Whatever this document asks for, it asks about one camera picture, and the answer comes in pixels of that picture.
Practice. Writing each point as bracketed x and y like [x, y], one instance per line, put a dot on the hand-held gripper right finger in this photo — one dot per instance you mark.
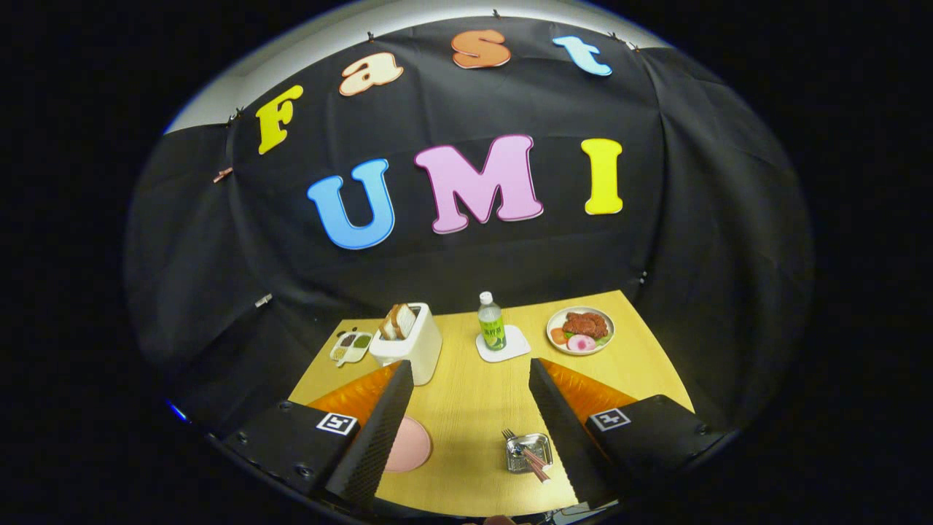
[561, 430]

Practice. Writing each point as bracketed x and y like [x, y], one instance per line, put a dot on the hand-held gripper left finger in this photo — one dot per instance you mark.
[375, 437]

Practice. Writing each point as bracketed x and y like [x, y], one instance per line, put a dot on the pink round plate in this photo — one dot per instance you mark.
[410, 445]

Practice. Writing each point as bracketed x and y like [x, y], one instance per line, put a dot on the pink round food slice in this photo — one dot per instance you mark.
[581, 343]

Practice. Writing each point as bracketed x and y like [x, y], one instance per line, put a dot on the white divided condiment dish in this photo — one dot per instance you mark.
[350, 348]

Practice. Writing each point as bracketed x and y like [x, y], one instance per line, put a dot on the orange carrot slice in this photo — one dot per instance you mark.
[558, 336]

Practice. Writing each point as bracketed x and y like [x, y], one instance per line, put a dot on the white toaster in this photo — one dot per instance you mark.
[419, 354]

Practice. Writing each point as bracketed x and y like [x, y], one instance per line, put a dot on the white square coaster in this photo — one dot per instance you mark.
[517, 344]

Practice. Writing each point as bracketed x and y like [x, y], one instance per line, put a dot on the brown meat piece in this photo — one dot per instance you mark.
[584, 324]

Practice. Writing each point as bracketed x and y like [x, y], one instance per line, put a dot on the white oval food plate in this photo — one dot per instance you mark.
[554, 321]

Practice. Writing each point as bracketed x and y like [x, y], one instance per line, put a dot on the toast bread slice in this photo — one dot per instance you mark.
[388, 328]
[405, 321]

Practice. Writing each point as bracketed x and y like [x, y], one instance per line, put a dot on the green label drink bottle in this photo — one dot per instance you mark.
[492, 328]

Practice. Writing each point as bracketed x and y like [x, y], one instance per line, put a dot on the silver cloth clip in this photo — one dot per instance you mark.
[263, 300]

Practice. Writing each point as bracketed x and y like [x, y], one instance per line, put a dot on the pink cloth clip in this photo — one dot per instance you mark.
[223, 175]

